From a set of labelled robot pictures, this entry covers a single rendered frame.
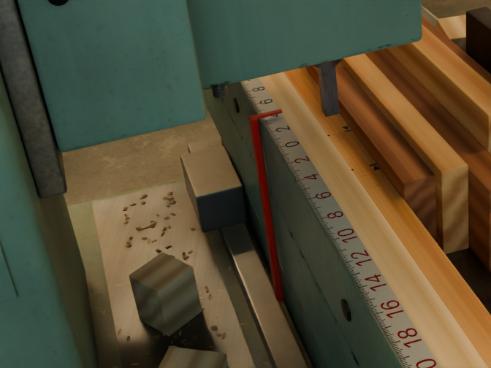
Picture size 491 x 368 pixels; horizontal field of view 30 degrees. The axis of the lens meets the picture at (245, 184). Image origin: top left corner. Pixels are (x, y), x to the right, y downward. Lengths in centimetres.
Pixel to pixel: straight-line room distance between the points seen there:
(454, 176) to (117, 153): 211
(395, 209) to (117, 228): 33
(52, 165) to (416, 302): 19
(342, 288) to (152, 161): 206
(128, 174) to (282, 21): 197
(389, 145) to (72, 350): 21
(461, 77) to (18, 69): 26
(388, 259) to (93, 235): 38
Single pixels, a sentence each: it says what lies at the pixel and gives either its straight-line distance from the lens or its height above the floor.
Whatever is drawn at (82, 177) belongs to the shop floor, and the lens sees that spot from 250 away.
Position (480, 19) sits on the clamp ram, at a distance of 58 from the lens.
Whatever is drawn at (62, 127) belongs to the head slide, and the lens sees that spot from 47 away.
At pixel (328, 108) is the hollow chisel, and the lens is 57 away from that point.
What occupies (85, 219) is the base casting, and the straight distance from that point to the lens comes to 80.
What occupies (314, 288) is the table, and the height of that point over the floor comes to 89.
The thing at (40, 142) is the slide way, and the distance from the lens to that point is 47.
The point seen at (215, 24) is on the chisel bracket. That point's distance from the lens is 50.
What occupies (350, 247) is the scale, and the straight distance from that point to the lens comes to 45.
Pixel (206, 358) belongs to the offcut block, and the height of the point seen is 84.
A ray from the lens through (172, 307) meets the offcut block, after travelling 65.
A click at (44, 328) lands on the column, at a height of 93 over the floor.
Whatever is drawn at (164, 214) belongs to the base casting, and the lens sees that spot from 78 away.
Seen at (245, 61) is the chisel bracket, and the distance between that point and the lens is 51.
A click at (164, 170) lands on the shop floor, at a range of 244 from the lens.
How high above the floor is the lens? 122
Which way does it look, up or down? 32 degrees down
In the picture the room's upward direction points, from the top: 9 degrees counter-clockwise
